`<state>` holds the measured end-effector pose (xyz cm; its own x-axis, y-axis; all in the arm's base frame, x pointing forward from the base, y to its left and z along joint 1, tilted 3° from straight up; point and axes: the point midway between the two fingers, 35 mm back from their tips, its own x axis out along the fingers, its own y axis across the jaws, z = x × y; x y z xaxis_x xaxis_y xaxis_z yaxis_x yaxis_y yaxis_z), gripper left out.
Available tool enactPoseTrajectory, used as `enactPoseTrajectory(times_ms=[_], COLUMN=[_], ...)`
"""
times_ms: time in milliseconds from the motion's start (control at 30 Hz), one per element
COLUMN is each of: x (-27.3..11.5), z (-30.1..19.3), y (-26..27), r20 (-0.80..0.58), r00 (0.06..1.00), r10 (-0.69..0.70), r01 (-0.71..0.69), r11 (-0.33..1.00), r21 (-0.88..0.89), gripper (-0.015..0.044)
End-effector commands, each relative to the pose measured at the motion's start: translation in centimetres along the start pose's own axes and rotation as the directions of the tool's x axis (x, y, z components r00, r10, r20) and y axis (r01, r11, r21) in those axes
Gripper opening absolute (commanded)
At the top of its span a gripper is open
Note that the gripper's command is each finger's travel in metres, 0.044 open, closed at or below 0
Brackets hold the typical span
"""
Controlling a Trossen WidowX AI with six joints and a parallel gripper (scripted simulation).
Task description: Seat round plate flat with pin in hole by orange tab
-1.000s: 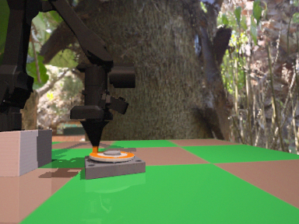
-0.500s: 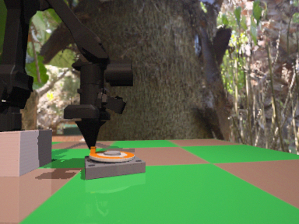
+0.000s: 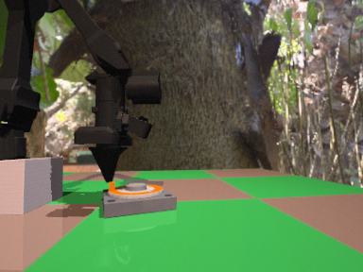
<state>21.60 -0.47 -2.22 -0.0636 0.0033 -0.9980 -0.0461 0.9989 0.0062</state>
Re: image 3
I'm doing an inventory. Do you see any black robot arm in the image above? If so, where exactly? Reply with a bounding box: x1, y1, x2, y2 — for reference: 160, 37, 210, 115
0, 0, 162, 161

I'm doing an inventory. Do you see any orange round plate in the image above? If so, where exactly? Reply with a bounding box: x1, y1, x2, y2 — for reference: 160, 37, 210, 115
108, 182, 164, 199

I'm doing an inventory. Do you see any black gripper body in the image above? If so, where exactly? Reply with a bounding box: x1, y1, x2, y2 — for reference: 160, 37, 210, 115
74, 101, 132, 147

